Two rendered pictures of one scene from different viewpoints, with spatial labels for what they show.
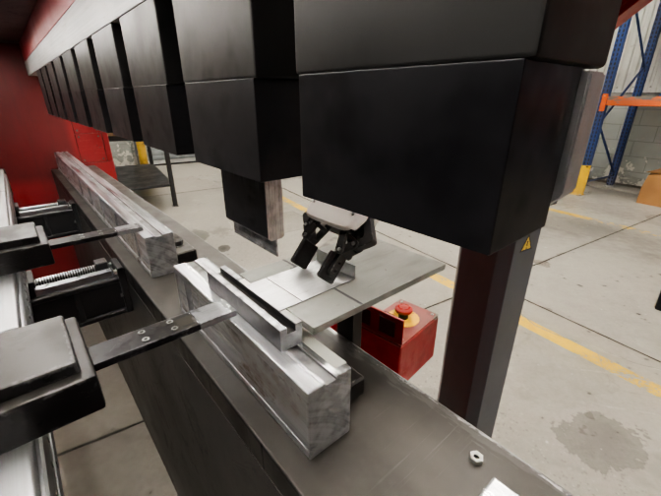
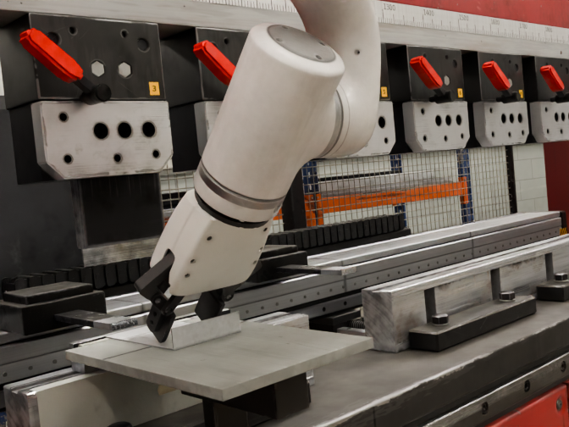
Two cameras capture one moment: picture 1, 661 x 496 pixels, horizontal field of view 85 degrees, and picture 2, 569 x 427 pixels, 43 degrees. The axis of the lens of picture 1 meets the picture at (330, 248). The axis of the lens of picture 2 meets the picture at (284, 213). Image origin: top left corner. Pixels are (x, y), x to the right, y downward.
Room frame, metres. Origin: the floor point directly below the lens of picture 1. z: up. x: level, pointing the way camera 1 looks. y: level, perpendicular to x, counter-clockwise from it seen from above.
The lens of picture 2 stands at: (0.55, -0.73, 1.16)
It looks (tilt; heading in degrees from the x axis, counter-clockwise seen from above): 3 degrees down; 88
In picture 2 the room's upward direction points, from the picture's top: 5 degrees counter-clockwise
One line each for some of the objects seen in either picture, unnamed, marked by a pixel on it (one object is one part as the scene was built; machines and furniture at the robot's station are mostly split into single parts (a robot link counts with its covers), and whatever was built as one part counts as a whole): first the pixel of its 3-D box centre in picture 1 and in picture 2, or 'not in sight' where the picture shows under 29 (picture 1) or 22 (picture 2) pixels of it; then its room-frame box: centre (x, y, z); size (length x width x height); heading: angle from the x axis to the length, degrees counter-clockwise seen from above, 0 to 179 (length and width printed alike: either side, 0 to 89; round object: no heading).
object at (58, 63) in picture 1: (82, 91); (538, 102); (1.14, 0.72, 1.26); 0.15 x 0.09 x 0.17; 41
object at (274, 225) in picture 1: (251, 205); (119, 218); (0.40, 0.09, 1.13); 0.10 x 0.02 x 0.10; 41
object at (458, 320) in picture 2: (165, 239); (477, 320); (0.90, 0.44, 0.89); 0.30 x 0.05 x 0.03; 41
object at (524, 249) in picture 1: (477, 347); not in sight; (0.95, -0.47, 0.50); 0.18 x 0.18 x 1.00; 32
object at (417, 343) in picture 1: (383, 323); not in sight; (0.72, -0.12, 0.75); 0.20 x 0.16 x 0.18; 47
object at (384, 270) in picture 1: (345, 271); (212, 349); (0.50, -0.02, 1.00); 0.26 x 0.18 x 0.01; 131
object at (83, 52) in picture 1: (112, 89); (419, 102); (0.84, 0.46, 1.26); 0.15 x 0.09 x 0.17; 41
